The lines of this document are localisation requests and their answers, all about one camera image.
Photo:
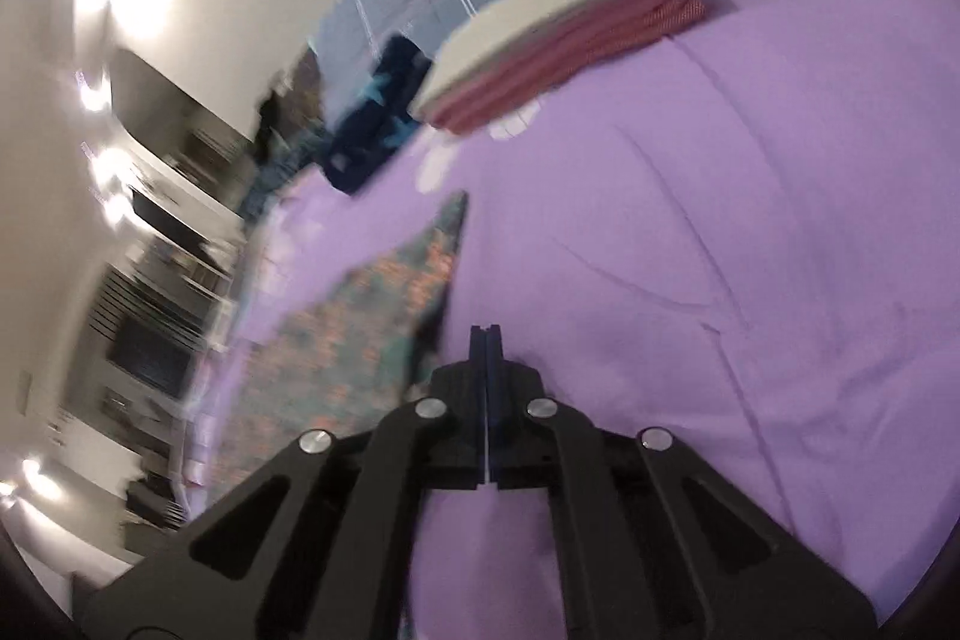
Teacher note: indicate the dark teal fleece blanket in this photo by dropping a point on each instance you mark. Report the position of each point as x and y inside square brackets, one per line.
[274, 175]

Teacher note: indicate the teal floral shirt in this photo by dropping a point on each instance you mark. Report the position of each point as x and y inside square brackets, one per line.
[375, 302]

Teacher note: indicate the folded pink and cream clothes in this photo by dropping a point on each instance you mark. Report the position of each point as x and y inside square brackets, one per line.
[540, 21]

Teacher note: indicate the folded pink garment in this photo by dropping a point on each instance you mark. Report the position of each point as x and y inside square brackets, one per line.
[570, 59]

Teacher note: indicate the purple flower print blanket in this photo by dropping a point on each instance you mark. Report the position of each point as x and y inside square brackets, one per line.
[712, 197]

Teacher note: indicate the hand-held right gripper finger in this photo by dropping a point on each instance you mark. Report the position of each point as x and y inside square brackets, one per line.
[478, 374]
[495, 377]

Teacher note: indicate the navy star print garment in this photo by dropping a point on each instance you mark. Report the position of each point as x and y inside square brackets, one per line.
[367, 138]

